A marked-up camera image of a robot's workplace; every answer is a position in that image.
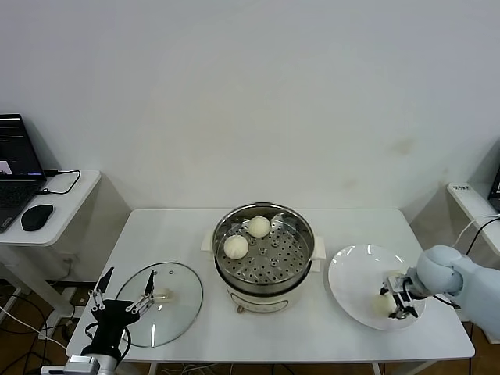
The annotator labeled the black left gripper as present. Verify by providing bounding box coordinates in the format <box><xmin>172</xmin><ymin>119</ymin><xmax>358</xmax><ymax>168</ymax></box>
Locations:
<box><xmin>81</xmin><ymin>266</ymin><xmax>155</xmax><ymax>356</ymax></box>

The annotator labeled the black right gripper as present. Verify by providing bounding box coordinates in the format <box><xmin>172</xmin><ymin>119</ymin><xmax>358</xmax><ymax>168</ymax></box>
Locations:
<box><xmin>379</xmin><ymin>277</ymin><xmax>422</xmax><ymax>320</ymax></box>

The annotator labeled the round glass pot lid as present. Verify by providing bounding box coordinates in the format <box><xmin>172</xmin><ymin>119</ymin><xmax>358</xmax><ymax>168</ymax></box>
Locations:
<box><xmin>116</xmin><ymin>262</ymin><xmax>205</xmax><ymax>348</ymax></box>

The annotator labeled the perforated stainless steamer basket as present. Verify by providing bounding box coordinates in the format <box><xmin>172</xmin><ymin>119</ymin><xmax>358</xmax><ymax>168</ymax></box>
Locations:
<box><xmin>213</xmin><ymin>202</ymin><xmax>316</xmax><ymax>292</ymax></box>

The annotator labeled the round white plate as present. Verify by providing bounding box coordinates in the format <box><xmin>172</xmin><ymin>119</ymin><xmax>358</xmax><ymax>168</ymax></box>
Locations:
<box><xmin>327</xmin><ymin>244</ymin><xmax>427</xmax><ymax>332</ymax></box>

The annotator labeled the white side table with laptop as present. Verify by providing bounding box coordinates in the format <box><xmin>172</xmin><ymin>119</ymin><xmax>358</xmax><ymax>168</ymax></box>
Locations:
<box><xmin>0</xmin><ymin>169</ymin><xmax>102</xmax><ymax>325</ymax></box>

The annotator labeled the black computer mouse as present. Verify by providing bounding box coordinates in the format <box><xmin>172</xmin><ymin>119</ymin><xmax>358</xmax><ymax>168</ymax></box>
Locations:
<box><xmin>20</xmin><ymin>204</ymin><xmax>55</xmax><ymax>231</ymax></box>

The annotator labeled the white side table with label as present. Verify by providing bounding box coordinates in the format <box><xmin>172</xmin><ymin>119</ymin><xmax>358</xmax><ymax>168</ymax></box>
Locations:
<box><xmin>447</xmin><ymin>182</ymin><xmax>500</xmax><ymax>347</ymax></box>

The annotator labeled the cream electric cooker pot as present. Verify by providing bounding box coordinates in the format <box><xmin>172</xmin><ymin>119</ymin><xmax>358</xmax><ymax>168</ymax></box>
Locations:
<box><xmin>201</xmin><ymin>228</ymin><xmax>327</xmax><ymax>315</ymax></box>

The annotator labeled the black open laptop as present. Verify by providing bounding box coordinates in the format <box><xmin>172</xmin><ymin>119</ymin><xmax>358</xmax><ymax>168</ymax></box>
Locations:
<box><xmin>0</xmin><ymin>113</ymin><xmax>48</xmax><ymax>234</ymax></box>

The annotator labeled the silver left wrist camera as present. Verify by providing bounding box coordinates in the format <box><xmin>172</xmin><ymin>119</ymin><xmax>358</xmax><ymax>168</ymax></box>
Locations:
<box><xmin>64</xmin><ymin>354</ymin><xmax>98</xmax><ymax>375</ymax></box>

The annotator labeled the white cable bundle under table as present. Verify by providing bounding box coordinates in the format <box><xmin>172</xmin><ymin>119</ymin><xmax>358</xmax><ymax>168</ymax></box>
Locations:
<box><xmin>159</xmin><ymin>362</ymin><xmax>220</xmax><ymax>375</ymax></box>

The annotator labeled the black cable with adapter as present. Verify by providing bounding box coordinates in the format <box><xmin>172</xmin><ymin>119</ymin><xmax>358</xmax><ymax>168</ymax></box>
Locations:
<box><xmin>466</xmin><ymin>219</ymin><xmax>500</xmax><ymax>257</ymax></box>

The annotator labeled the white power cable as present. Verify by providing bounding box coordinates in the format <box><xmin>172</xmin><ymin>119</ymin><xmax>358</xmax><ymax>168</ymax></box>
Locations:
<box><xmin>455</xmin><ymin>213</ymin><xmax>500</xmax><ymax>248</ymax></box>

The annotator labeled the white floor cable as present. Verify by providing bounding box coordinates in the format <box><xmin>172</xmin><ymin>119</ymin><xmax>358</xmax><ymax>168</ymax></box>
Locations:
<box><xmin>0</xmin><ymin>304</ymin><xmax>67</xmax><ymax>348</ymax></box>

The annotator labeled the black laptop cable with plugs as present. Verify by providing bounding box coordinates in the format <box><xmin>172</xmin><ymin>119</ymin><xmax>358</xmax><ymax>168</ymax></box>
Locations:
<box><xmin>37</xmin><ymin>168</ymin><xmax>83</xmax><ymax>195</ymax></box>

